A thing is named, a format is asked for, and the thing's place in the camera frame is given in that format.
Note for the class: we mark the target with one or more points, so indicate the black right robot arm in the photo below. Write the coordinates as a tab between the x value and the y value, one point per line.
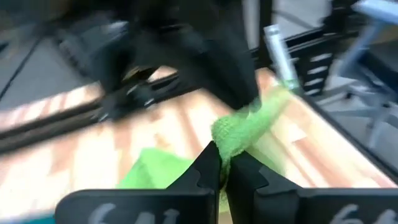
93	56

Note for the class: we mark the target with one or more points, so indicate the black slotted panel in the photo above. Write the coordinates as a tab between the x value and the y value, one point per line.
314	71

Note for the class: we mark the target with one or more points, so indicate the teal plastic bin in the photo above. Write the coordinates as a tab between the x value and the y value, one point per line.
37	220

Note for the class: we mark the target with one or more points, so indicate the gray stand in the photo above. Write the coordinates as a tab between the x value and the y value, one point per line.
363	46

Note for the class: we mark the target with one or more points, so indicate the silver metal post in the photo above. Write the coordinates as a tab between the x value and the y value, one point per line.
280	56

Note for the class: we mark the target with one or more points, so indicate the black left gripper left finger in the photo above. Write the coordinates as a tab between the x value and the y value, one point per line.
192	199

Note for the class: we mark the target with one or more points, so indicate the small green microfiber towel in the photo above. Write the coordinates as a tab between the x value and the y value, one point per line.
239	130

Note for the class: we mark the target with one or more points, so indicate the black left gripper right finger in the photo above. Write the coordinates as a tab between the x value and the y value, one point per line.
264	199

